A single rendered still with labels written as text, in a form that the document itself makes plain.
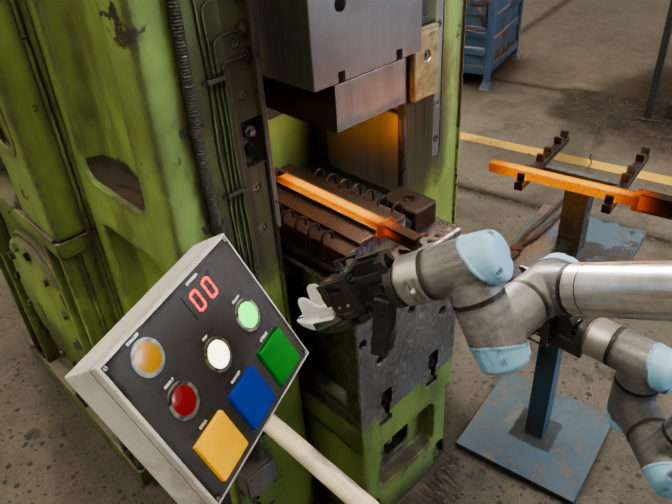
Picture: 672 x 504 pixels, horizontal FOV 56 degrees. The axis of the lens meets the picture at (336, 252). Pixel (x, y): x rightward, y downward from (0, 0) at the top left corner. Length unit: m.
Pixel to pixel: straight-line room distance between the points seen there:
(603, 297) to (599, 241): 1.01
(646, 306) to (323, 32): 0.69
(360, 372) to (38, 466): 1.34
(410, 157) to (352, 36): 0.55
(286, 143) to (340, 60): 0.66
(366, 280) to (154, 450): 0.38
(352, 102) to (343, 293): 0.46
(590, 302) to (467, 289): 0.17
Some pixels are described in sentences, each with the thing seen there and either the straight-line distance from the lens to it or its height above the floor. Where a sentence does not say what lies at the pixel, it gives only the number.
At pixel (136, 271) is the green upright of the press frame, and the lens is 1.72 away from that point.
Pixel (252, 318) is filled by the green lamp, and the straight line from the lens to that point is 1.09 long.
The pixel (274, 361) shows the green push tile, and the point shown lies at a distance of 1.11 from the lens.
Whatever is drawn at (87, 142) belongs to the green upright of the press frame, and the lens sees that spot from 1.55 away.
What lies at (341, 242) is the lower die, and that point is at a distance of 1.43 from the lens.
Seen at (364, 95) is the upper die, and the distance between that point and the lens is 1.28.
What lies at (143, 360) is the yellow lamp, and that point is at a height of 1.17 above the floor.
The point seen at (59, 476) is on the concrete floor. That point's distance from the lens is 2.45.
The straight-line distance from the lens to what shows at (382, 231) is 1.43.
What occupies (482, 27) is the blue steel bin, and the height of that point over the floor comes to 0.45.
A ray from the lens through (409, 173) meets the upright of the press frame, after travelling 1.70.
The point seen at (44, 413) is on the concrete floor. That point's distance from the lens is 2.68.
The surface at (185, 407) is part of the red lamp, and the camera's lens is 0.97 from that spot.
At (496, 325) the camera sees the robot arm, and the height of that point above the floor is 1.22.
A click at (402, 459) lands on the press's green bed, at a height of 0.16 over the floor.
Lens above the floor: 1.78
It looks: 35 degrees down
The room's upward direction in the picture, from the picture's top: 4 degrees counter-clockwise
